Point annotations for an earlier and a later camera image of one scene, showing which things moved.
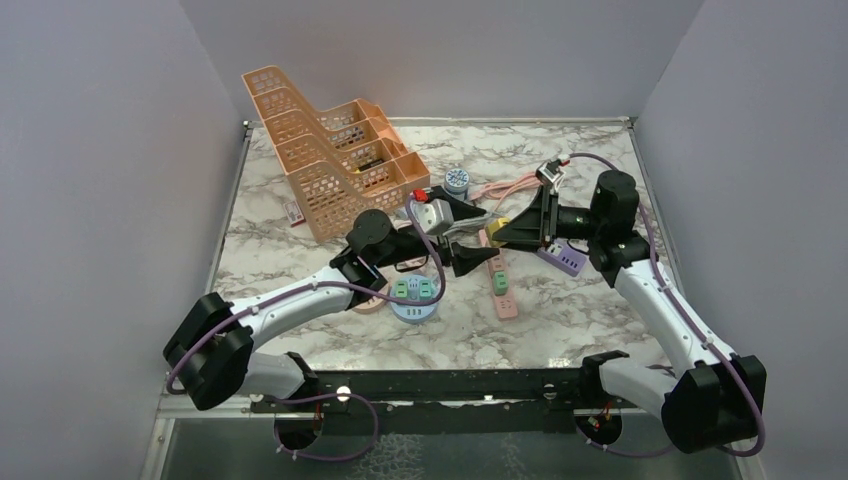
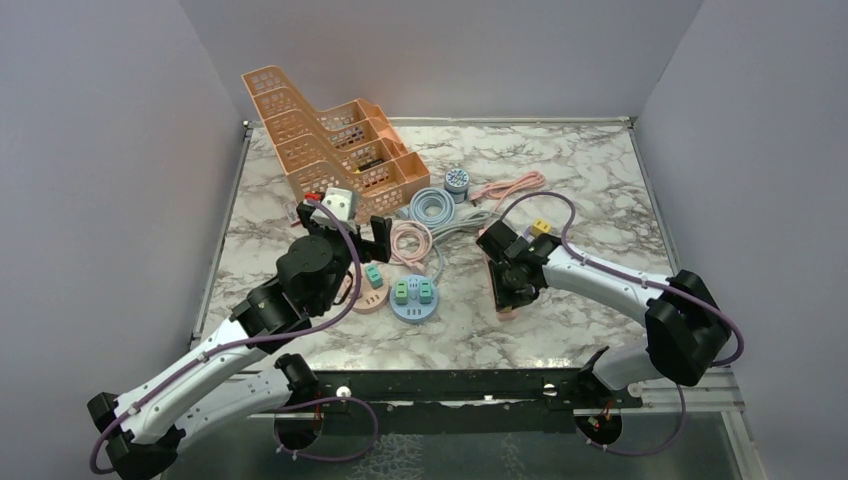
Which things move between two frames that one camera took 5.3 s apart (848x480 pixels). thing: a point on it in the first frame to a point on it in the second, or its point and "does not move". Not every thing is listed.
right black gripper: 536,225 to 505,299
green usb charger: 401,289 does not move
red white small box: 294,214 does not move
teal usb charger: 425,288 does not move
